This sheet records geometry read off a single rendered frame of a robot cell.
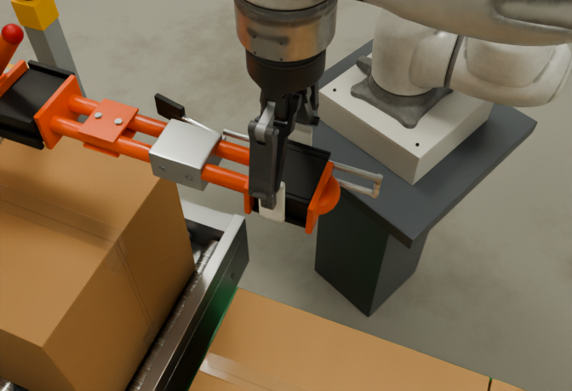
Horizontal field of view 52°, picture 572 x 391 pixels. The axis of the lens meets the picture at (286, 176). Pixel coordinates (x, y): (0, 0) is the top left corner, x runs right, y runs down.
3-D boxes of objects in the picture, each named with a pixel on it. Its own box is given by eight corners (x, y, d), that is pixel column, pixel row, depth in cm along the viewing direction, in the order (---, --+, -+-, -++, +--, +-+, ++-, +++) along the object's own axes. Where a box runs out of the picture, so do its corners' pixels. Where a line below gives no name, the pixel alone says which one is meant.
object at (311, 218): (243, 213, 70) (243, 187, 66) (266, 168, 74) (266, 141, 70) (311, 235, 68) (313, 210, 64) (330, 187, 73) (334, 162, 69)
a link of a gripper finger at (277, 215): (285, 181, 63) (283, 186, 63) (285, 220, 69) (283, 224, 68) (259, 174, 64) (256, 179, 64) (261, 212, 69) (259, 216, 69)
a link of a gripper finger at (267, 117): (296, 81, 57) (277, 96, 52) (288, 130, 59) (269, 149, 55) (273, 75, 57) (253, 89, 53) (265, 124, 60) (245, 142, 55)
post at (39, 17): (110, 237, 214) (8, 0, 136) (119, 222, 218) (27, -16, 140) (126, 243, 213) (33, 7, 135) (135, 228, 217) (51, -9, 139)
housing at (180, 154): (151, 177, 73) (145, 154, 69) (176, 139, 77) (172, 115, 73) (203, 194, 72) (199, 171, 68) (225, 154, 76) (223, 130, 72)
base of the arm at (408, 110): (380, 48, 149) (383, 31, 145) (456, 89, 140) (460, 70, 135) (334, 85, 141) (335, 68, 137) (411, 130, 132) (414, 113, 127)
